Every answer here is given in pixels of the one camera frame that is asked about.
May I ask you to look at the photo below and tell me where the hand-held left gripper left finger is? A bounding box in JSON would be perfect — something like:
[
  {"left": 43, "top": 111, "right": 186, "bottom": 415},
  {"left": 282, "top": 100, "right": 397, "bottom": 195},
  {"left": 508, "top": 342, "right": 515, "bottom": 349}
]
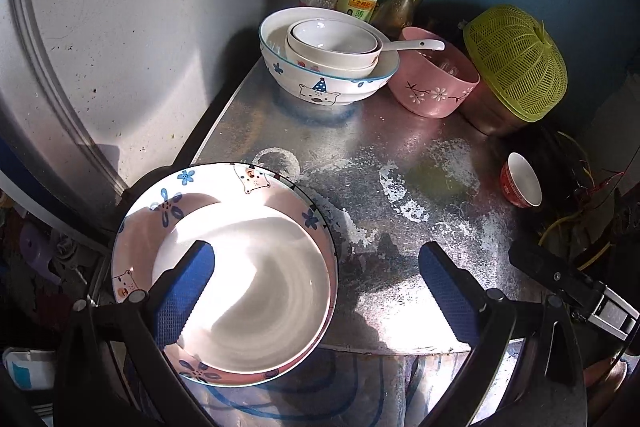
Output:
[{"left": 55, "top": 239, "right": 216, "bottom": 427}]

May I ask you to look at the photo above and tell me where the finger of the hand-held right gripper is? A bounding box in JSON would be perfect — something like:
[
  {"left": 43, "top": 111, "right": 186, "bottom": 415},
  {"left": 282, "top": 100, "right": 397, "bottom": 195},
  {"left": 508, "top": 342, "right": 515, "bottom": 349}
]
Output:
[{"left": 507, "top": 239, "right": 601, "bottom": 323}]

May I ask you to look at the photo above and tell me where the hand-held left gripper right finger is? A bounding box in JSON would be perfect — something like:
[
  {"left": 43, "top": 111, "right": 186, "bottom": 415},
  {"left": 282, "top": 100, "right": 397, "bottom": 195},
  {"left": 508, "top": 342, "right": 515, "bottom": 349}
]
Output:
[{"left": 419, "top": 241, "right": 587, "bottom": 427}]

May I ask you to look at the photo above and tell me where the bear print plate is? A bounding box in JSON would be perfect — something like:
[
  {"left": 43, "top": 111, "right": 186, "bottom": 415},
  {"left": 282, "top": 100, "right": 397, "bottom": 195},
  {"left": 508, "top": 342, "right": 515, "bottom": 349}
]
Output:
[{"left": 111, "top": 162, "right": 340, "bottom": 389}]

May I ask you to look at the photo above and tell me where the plain white plate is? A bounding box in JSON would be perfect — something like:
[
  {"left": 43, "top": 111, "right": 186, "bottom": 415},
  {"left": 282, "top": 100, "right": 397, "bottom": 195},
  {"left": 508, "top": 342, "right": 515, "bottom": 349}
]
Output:
[{"left": 151, "top": 203, "right": 332, "bottom": 375}]

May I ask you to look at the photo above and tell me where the small red white bowl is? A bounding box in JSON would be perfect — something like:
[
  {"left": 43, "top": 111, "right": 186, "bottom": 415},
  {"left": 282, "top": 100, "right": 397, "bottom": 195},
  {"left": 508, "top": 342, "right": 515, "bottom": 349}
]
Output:
[
  {"left": 500, "top": 152, "right": 543, "bottom": 208},
  {"left": 285, "top": 24, "right": 383, "bottom": 78},
  {"left": 291, "top": 19, "right": 379, "bottom": 55}
]

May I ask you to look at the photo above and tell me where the bear print bowl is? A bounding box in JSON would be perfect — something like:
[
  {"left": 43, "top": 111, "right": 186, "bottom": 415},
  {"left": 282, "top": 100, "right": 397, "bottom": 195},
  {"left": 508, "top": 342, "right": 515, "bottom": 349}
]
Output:
[{"left": 258, "top": 7, "right": 401, "bottom": 108}]

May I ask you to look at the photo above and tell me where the purple plastic item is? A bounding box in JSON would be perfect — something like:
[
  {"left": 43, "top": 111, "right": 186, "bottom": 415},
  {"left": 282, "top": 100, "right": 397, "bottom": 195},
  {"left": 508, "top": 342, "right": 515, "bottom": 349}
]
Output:
[{"left": 20, "top": 224, "right": 56, "bottom": 283}]

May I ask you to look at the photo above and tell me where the steel bowl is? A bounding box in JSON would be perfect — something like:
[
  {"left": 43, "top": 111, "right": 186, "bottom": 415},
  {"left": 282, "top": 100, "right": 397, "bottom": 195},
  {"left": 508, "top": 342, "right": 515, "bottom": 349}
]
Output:
[{"left": 457, "top": 79, "right": 531, "bottom": 138}]

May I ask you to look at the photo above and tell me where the blue white packet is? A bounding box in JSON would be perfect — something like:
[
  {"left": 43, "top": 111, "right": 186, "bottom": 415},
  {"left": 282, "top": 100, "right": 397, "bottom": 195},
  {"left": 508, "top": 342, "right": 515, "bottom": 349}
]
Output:
[{"left": 2, "top": 347, "right": 56, "bottom": 390}]

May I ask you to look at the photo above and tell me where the pink floral bowl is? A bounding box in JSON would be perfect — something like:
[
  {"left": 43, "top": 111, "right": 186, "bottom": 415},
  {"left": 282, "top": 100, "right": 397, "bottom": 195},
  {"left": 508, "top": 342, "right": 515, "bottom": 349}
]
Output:
[{"left": 388, "top": 27, "right": 481, "bottom": 118}]

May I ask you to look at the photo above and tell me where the green plastic basket cover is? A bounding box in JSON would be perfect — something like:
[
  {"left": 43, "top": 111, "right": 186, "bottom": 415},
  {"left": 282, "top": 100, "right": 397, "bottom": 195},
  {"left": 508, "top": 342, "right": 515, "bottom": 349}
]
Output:
[{"left": 462, "top": 4, "right": 568, "bottom": 124}]

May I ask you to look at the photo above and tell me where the white ceramic spoon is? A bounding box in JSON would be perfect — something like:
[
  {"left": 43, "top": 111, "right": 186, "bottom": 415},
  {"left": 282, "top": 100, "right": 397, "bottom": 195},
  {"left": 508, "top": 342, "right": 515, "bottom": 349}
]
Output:
[{"left": 380, "top": 38, "right": 446, "bottom": 54}]

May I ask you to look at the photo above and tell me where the white appliance cabinet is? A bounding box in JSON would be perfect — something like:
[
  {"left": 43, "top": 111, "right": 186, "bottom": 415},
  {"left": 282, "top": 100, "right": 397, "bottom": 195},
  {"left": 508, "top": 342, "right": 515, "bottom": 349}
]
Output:
[{"left": 0, "top": 0, "right": 291, "bottom": 233}]

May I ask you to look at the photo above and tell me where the brown cap oil bottle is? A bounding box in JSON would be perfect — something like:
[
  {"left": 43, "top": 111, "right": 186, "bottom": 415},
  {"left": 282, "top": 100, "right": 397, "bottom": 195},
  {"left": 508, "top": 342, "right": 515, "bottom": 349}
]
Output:
[{"left": 372, "top": 0, "right": 427, "bottom": 38}]

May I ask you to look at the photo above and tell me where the yellow cable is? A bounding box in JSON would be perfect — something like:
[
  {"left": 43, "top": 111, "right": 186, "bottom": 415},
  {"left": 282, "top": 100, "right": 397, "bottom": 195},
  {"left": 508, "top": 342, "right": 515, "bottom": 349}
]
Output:
[{"left": 537, "top": 132, "right": 626, "bottom": 268}]

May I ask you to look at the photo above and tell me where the red wire bundle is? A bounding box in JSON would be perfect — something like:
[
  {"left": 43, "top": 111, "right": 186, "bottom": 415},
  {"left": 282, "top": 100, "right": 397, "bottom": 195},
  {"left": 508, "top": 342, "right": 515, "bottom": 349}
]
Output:
[{"left": 570, "top": 167, "right": 626, "bottom": 208}]

